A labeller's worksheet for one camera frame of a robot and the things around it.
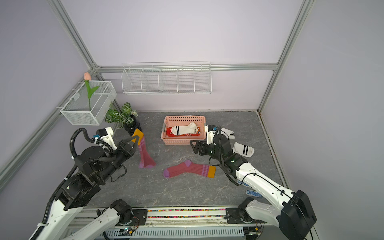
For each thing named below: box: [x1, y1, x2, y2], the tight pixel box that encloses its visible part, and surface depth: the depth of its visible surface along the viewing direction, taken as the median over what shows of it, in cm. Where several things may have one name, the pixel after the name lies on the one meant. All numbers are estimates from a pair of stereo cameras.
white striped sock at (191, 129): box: [171, 122, 198, 136], surface depth 107 cm
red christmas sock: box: [166, 126, 201, 137], surface depth 107 cm
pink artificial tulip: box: [84, 72, 100, 112], surface depth 85 cm
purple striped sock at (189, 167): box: [163, 160, 217, 179], surface depth 91 cm
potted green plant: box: [105, 102, 143, 137], surface depth 87 cm
